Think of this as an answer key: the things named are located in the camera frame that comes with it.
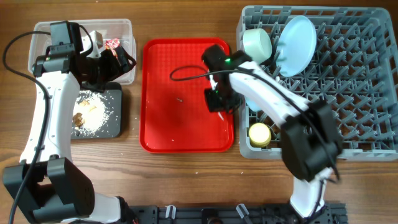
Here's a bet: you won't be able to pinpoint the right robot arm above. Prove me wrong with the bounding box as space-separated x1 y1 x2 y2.
201 45 343 221

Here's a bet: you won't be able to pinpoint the red serving tray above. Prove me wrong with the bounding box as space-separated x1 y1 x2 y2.
139 38 234 154

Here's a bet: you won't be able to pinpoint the rice and food scraps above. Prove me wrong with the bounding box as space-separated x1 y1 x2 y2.
72 90 118 137

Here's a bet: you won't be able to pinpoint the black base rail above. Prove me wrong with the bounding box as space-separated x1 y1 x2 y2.
131 203 348 224

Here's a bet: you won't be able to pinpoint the light blue plate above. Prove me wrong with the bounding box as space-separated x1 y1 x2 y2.
276 16 317 77

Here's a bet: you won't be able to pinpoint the grey dishwasher rack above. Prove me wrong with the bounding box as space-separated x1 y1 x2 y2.
236 6 397 161

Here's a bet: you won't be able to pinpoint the white plastic fork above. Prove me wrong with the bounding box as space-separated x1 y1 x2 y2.
217 112 224 121

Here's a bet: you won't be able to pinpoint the light blue bowl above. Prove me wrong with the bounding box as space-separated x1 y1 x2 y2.
244 96 264 112

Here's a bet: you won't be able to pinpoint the black waste tray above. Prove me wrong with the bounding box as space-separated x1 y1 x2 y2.
70 82 123 140

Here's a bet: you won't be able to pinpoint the yellow plastic cup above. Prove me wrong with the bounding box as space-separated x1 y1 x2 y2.
248 123 272 148

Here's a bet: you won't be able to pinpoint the clear plastic bin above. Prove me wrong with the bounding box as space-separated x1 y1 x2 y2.
27 19 137 85

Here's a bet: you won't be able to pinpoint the mint green bowl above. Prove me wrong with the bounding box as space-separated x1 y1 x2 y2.
243 29 272 64

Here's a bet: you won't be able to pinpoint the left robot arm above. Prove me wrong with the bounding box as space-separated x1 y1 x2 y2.
3 45 137 223

